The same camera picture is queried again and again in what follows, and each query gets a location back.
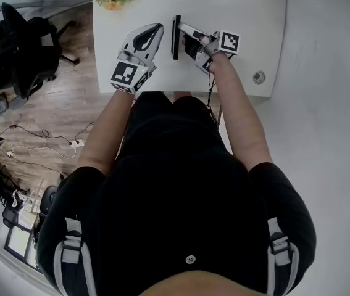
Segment grey shoulder strap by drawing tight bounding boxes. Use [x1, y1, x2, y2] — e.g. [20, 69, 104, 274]
[265, 216, 301, 295]
[53, 216, 97, 296]

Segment person's right forearm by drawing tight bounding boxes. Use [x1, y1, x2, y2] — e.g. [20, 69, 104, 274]
[208, 51, 274, 172]

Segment black framed white board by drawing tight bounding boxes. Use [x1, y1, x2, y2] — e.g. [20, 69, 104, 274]
[4, 223, 40, 271]

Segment person's bare chest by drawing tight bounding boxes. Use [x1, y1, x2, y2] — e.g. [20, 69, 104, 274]
[139, 269, 270, 296]

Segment black floor cable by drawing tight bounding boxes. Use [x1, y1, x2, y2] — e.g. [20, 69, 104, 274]
[0, 123, 95, 146]

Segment grey left shoulder strap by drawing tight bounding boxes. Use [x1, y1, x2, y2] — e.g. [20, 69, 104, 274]
[53, 216, 97, 296]

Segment black office chair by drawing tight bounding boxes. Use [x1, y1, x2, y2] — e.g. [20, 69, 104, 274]
[0, 2, 80, 100]

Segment white floor cable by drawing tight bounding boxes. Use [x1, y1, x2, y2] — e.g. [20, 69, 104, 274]
[7, 143, 78, 160]

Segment black picture frame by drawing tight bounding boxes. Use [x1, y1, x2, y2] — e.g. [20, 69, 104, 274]
[170, 14, 182, 61]

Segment grey right shoulder strap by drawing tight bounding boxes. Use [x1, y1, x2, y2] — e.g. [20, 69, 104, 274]
[265, 216, 301, 295]

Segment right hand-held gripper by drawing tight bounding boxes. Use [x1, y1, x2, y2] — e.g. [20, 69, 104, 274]
[177, 23, 241, 75]

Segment person's left forearm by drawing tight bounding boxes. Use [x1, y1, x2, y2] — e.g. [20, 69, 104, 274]
[76, 89, 137, 177]

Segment round table cable grommet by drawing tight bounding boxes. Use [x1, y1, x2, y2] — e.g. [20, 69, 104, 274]
[252, 70, 267, 85]

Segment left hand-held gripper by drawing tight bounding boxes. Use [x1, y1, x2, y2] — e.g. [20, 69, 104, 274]
[110, 23, 165, 95]

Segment person's black shirt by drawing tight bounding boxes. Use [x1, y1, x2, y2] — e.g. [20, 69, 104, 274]
[37, 91, 317, 296]

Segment black round seat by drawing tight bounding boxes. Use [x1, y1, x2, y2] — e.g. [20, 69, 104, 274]
[40, 185, 59, 215]

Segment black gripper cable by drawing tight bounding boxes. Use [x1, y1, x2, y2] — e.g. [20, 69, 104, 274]
[205, 57, 222, 126]

